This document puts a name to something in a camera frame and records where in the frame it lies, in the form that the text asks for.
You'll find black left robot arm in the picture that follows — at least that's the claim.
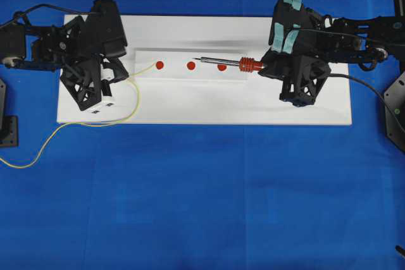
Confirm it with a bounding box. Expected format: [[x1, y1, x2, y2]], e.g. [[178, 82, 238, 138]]
[[1, 0, 129, 111]]

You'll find red dot mark middle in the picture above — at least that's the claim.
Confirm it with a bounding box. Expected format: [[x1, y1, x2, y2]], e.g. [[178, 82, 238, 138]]
[[187, 61, 196, 70]]

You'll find white board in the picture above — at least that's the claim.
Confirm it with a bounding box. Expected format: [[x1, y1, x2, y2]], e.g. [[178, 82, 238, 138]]
[[57, 15, 352, 125]]

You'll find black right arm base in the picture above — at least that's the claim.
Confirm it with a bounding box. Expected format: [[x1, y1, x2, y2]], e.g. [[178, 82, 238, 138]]
[[383, 73, 404, 152]]

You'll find yellow solder wire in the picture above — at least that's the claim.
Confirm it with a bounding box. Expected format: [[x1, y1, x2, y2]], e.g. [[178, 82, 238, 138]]
[[0, 63, 158, 169]]

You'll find red soldering iron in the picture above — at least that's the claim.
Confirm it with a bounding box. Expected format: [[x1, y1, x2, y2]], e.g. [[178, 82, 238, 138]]
[[196, 57, 266, 73]]

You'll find red dot mark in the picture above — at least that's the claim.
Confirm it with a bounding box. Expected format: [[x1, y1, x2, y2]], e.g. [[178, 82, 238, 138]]
[[217, 64, 227, 71], [187, 61, 196, 70], [155, 61, 165, 70]]

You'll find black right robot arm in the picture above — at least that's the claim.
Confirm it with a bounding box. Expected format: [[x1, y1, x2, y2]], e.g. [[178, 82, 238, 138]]
[[259, 7, 404, 107]]

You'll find black soldering iron cable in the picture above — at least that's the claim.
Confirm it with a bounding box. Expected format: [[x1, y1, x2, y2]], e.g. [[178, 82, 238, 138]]
[[297, 28, 390, 109]]

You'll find red dot mark right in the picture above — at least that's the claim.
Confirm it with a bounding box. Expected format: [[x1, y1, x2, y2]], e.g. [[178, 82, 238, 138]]
[[217, 64, 227, 71]]

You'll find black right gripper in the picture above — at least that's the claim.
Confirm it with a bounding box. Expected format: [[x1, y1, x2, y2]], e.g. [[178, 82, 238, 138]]
[[258, 8, 364, 107]]

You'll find red dot mark left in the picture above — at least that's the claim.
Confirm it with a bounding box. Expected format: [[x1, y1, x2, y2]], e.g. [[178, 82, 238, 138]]
[[155, 61, 165, 70]]

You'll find blue table cloth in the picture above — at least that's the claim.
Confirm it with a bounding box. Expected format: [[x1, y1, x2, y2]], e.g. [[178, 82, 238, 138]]
[[1, 0, 404, 269]]

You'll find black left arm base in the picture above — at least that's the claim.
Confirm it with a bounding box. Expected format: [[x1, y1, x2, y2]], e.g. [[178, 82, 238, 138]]
[[0, 80, 18, 148]]

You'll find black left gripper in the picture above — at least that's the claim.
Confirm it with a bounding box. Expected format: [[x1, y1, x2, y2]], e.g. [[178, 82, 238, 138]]
[[31, 16, 129, 114]]

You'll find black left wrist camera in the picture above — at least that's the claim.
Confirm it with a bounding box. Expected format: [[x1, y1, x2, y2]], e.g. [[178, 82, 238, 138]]
[[79, 0, 128, 58]]

